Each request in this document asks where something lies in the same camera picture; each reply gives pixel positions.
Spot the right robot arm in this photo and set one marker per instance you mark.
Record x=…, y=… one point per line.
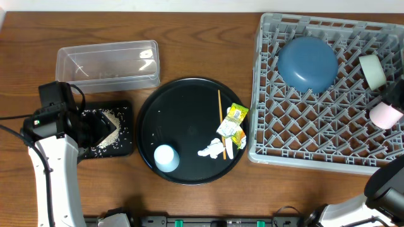
x=382, y=200

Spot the round black serving tray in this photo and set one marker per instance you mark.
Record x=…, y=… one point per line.
x=184, y=114

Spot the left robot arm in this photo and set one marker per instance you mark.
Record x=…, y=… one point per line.
x=58, y=135

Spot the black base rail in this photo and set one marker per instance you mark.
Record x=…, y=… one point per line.
x=163, y=221

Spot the green yellow snack wrapper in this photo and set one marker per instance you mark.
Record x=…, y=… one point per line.
x=236, y=114

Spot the white pink cup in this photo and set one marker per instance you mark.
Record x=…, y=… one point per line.
x=384, y=116

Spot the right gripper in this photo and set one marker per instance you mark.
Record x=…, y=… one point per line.
x=396, y=95

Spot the white tissue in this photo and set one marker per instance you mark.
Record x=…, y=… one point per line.
x=215, y=148

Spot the orange green torn wrapper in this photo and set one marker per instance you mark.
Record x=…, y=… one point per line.
x=239, y=138

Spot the clear plastic bin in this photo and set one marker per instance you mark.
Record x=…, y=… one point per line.
x=118, y=66

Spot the pale green bowl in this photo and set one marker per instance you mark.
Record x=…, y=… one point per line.
x=373, y=71

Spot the light blue cup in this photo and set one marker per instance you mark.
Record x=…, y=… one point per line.
x=166, y=158

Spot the grey dishwasher rack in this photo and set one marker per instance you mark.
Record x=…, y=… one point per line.
x=331, y=130

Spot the black rectangular tray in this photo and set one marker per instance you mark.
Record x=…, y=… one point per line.
x=94, y=106

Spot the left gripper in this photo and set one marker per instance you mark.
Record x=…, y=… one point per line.
x=95, y=128

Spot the white plastic spoon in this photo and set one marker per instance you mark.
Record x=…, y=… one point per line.
x=229, y=128

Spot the pile of rice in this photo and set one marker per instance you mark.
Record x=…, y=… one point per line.
x=120, y=141

